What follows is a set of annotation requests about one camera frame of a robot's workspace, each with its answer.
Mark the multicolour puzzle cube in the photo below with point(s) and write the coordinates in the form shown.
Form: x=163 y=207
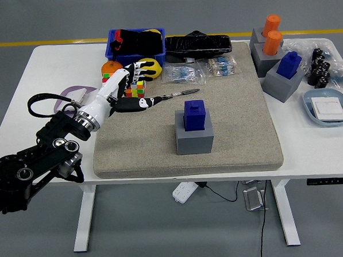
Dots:
x=136 y=91
x=105 y=77

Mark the blue plastic bin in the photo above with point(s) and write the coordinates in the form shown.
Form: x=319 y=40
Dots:
x=127 y=59

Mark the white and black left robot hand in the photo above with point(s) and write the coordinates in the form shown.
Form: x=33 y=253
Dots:
x=106 y=96

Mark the white table leg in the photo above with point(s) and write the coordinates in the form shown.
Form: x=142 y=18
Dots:
x=285 y=211
x=84 y=219

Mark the purple plate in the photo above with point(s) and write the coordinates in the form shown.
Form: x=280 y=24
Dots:
x=80 y=87

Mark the yellow lemon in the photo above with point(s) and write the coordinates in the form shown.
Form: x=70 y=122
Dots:
x=158 y=69

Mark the blue square seal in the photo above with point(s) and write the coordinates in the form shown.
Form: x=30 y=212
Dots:
x=289 y=66
x=194 y=117

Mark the orange round seal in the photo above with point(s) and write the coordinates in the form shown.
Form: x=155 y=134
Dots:
x=272 y=23
x=272 y=44

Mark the metal bracket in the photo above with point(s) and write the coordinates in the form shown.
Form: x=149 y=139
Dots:
x=250 y=182
x=253 y=200

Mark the light blue tray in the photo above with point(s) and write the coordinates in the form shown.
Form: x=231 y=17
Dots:
x=308 y=104

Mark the black wrapped keyboard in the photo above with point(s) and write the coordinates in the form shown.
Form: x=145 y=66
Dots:
x=198 y=45

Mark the white switch panel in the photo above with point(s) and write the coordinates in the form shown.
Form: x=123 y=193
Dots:
x=75 y=96
x=328 y=108
x=88 y=96

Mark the black cloth with red trim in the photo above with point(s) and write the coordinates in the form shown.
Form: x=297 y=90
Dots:
x=138 y=44

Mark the thin metal hand tool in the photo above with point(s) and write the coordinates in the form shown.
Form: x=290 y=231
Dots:
x=191 y=91

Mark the bag of blue resistors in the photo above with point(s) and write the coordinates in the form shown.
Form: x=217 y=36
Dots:
x=183 y=73

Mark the grey-brown mat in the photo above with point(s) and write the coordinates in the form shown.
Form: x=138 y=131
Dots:
x=149 y=147

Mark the black table control panel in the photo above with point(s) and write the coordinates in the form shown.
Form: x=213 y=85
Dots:
x=329 y=181

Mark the yellow item in bin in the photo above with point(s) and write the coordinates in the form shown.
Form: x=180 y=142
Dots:
x=154 y=31

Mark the orange fruit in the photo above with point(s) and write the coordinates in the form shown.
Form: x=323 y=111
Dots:
x=109 y=69

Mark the grey round seal holder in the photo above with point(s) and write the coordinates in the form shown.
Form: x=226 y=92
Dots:
x=264 y=64
x=256 y=37

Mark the grey square seal holder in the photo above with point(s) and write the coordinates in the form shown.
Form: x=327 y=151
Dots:
x=281 y=88
x=193 y=143

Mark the white power strip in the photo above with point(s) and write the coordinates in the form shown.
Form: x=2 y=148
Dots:
x=183 y=192

